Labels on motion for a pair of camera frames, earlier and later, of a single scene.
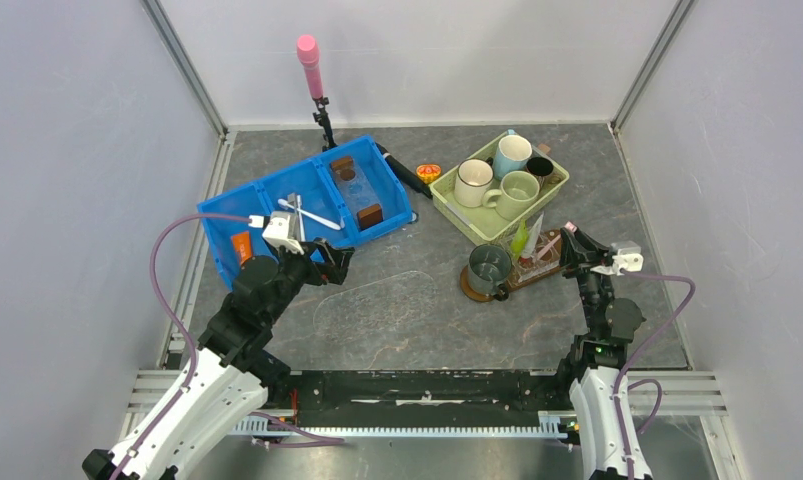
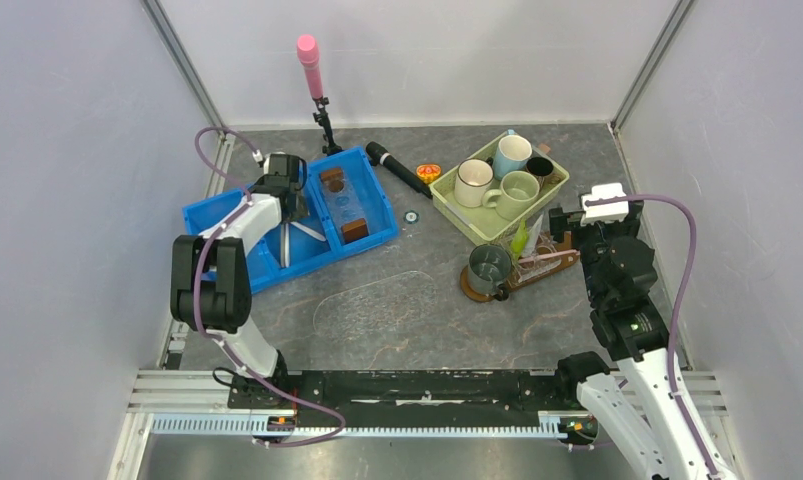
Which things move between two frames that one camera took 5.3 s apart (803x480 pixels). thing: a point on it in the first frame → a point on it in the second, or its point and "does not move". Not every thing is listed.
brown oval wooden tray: x=532 y=260 does not move
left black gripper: x=334 y=268 → x=300 y=210
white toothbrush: x=310 y=216 → x=309 y=231
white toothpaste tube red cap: x=529 y=249 does not move
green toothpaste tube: x=520 y=240 does not move
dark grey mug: x=488 y=269 does not move
